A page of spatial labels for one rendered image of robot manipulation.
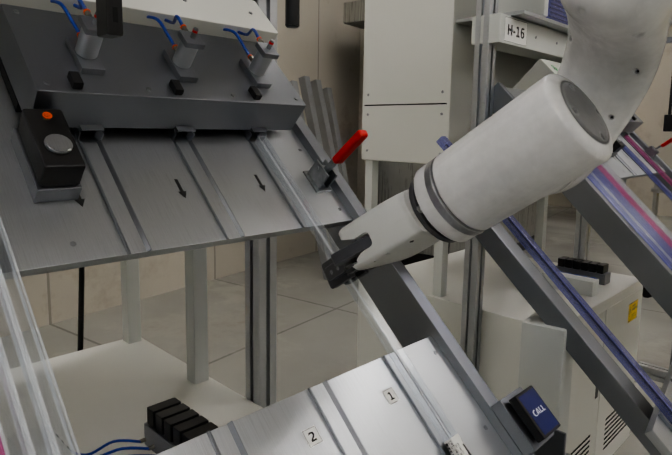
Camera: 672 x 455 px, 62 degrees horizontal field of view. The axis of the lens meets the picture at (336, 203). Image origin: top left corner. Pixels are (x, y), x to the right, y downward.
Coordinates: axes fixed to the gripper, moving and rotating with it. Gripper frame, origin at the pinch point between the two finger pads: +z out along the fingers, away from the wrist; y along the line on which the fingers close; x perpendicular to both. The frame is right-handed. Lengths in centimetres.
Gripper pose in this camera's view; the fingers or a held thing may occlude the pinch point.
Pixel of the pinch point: (345, 268)
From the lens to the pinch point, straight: 65.4
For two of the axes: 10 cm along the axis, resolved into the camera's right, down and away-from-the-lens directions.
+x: 3.9, 8.8, -2.8
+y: -7.0, 0.8, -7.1
